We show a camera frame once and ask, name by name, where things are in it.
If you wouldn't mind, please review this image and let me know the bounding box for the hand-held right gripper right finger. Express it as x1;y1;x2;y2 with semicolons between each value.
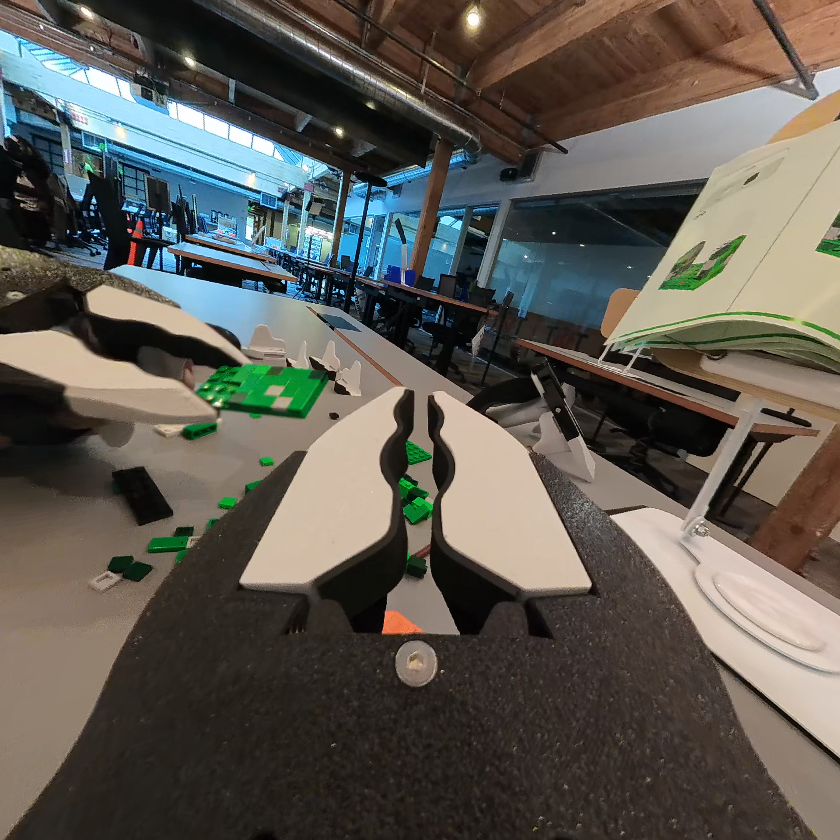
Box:
427;391;594;636

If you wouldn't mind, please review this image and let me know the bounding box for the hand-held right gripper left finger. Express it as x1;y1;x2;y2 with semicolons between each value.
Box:
239;387;416;635

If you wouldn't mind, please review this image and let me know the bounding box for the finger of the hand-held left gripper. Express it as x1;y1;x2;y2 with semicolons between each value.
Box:
0;329;219;427
83;283;245;370

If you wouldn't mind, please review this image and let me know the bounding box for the green lego plate assembly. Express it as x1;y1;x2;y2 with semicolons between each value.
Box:
195;364;329;420

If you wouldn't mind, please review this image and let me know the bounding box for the pile of lego pieces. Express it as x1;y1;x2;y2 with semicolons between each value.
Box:
88;453;435;595

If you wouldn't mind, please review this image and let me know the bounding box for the black long lego plate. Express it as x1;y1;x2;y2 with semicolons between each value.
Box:
111;466;175;526

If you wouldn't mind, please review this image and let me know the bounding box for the long office desk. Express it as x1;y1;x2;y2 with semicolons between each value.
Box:
167;234;300;294
354;274;500;379

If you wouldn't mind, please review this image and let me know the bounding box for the black and white device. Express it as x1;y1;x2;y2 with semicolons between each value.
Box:
467;357;597;484

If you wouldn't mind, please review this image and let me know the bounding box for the brown table strip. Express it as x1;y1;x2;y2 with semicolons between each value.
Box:
332;327;405;389

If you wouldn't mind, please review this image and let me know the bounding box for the wooden desk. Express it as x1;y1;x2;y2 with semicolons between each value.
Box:
515;337;821;513

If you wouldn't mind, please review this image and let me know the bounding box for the tan chair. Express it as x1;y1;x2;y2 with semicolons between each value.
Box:
602;288;641;343
766;88;840;146

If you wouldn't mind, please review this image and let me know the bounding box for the clear book stand white base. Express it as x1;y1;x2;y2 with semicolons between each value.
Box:
598;341;840;759

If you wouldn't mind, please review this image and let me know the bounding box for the large window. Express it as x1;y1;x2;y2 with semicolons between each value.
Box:
364;206;504;284

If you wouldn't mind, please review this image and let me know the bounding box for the wooden beam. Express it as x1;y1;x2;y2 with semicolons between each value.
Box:
407;137;455;277

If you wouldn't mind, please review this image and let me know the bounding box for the open instruction booklet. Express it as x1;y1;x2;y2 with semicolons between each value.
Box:
604;121;840;372

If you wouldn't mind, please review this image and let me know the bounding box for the metal rod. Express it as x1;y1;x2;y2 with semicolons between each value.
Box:
751;0;821;101

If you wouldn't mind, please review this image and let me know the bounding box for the wooden post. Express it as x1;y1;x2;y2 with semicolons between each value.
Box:
331;170;353;261

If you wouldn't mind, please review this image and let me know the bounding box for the glass partition wall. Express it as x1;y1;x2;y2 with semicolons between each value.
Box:
489;184;707;343

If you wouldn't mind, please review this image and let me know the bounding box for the silver ventilation duct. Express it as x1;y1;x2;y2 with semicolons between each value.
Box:
197;0;484;156

